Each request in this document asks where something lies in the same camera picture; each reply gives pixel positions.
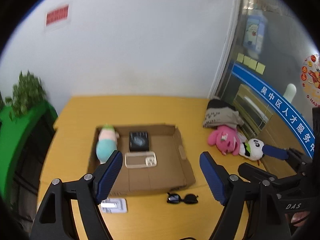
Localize black charger box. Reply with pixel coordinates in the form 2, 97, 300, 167
129, 131, 150, 152

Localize black round sunglasses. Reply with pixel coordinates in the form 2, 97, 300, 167
167, 192, 199, 205

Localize operator hand on handle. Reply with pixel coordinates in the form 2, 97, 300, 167
291, 211, 310, 227

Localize red white wall sign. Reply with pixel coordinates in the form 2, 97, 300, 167
46, 4, 69, 26

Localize grey black folded cloth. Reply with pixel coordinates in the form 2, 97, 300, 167
203, 98, 244, 129

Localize brown cardboard box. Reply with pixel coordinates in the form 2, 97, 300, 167
87, 124, 196, 197

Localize white folding phone stand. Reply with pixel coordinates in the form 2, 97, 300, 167
100, 198, 127, 213

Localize green potted plant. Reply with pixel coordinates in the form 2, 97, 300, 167
5, 71, 47, 121

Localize clear white phone case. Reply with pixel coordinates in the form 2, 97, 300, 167
125, 151, 157, 169

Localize yellow sticky notes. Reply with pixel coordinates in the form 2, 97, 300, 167
236, 53, 266, 75

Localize teal pink plush doll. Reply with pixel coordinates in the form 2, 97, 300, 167
96, 125, 119, 164

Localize pink plush toy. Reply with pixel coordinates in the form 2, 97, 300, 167
207, 125, 241, 155

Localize cartoon sheep poster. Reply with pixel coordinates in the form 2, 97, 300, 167
243, 15, 266, 54

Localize white panda plush toy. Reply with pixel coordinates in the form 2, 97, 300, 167
239, 138, 265, 161

